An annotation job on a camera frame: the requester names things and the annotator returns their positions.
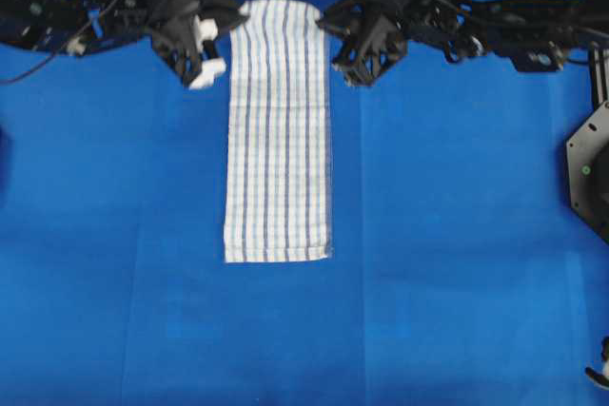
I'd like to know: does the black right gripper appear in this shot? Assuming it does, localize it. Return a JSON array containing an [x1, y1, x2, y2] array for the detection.
[[316, 0, 445, 87]]

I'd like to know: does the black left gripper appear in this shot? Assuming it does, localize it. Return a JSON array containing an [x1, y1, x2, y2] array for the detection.
[[145, 0, 249, 90]]

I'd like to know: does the blue striped white towel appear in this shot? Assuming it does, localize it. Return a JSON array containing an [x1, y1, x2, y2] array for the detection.
[[224, 0, 332, 263]]

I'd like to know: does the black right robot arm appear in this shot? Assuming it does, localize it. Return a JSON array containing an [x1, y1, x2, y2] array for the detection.
[[316, 0, 608, 87]]

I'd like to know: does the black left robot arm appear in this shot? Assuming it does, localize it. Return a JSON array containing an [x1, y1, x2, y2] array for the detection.
[[1, 0, 248, 90]]

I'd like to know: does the blue table cloth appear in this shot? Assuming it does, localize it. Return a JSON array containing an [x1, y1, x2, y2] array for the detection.
[[1, 41, 608, 405]]

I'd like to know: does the black white clamp corner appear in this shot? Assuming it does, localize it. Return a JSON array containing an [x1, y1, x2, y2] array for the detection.
[[584, 336, 609, 390]]

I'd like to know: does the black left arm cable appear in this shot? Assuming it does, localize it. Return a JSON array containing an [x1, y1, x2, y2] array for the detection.
[[0, 0, 147, 85]]

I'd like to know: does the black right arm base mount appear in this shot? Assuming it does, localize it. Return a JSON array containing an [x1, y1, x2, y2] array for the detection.
[[564, 0, 609, 239]]

